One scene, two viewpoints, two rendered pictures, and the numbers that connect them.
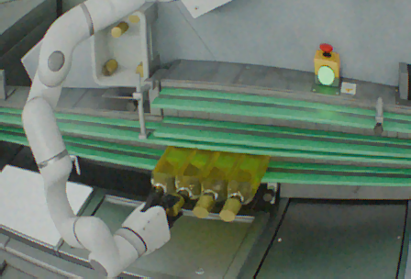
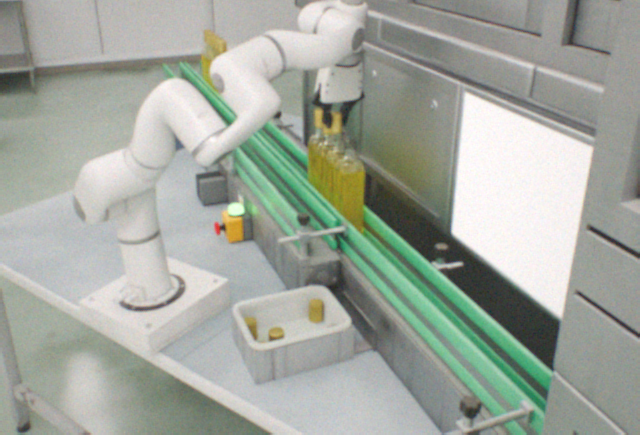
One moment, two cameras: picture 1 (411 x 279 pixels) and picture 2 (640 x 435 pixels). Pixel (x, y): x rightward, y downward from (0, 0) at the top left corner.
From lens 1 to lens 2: 1.91 m
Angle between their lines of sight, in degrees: 75
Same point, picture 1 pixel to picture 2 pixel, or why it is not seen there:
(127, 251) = not seen: hidden behind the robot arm
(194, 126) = (321, 225)
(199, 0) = (205, 282)
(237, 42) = (257, 281)
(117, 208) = (428, 189)
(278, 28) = (224, 264)
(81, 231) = (311, 8)
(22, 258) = (513, 55)
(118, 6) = not seen: hidden behind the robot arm
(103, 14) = not seen: hidden behind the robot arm
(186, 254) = (382, 103)
